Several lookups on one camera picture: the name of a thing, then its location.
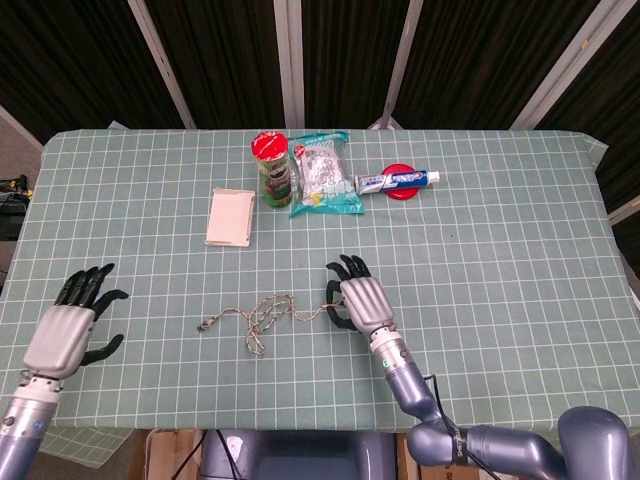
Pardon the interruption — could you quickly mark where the blue white toothpaste tube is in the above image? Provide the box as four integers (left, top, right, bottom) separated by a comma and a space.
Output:
353, 168, 441, 196

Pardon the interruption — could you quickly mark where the white flat box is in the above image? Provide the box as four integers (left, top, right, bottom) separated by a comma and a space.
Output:
204, 187, 258, 249

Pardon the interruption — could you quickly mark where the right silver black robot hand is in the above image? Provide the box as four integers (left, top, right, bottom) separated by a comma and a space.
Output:
324, 254, 399, 335

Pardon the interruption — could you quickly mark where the grey metal frame post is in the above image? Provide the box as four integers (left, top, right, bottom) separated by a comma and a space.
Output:
509, 0, 629, 131
367, 0, 426, 131
127, 0, 197, 130
273, 0, 305, 129

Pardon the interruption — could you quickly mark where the red round lid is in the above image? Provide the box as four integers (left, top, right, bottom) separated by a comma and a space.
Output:
380, 162, 424, 203

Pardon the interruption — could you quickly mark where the wooden plank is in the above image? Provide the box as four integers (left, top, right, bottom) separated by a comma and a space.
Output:
397, 432, 414, 480

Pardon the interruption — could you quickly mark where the black curtain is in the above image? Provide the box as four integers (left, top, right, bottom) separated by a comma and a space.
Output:
0, 0, 640, 211

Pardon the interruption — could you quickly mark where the black equipment with cables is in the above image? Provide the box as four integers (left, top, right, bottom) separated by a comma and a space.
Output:
0, 174, 34, 241

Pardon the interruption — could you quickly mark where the green chips can red lid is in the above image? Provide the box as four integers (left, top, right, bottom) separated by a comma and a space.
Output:
250, 130, 294, 209

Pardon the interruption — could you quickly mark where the black cable on robot base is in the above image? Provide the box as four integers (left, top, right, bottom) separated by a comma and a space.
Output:
172, 429, 241, 480

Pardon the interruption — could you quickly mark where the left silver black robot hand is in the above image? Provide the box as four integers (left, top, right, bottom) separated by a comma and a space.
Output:
22, 263, 130, 380

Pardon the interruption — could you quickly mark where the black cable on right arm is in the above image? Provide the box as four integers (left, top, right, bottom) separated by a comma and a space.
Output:
423, 373, 484, 474

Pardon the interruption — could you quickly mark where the beige braided rope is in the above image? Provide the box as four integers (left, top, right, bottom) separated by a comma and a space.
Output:
196, 292, 346, 357

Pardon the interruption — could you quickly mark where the teal snack bag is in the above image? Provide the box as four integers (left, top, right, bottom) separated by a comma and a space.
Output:
287, 130, 366, 219

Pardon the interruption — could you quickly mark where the grey metal bar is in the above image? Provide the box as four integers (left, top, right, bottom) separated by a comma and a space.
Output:
607, 194, 640, 226

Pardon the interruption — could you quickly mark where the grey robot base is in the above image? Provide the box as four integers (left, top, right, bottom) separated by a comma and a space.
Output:
199, 429, 399, 480

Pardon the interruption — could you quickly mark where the green checked tablecloth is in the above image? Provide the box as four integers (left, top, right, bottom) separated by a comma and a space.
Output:
0, 128, 611, 469

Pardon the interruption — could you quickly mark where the cardboard box with print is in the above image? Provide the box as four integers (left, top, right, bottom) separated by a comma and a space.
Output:
417, 462, 454, 480

